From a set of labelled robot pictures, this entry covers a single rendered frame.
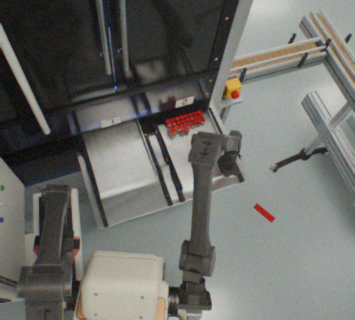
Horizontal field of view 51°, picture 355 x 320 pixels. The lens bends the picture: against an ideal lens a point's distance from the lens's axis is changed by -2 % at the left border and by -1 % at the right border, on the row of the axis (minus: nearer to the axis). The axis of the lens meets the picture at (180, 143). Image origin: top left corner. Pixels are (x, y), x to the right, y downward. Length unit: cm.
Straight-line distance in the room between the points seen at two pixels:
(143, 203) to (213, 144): 67
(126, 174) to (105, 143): 18
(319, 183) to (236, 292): 99
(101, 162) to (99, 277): 75
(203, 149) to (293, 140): 196
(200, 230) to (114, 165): 69
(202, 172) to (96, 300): 45
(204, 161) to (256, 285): 162
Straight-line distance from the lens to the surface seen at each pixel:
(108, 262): 113
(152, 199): 165
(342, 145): 242
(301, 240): 271
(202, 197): 108
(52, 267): 91
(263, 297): 257
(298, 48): 218
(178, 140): 176
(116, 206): 165
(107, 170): 170
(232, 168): 160
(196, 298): 124
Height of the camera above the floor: 245
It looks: 63 degrees down
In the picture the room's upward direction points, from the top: 11 degrees clockwise
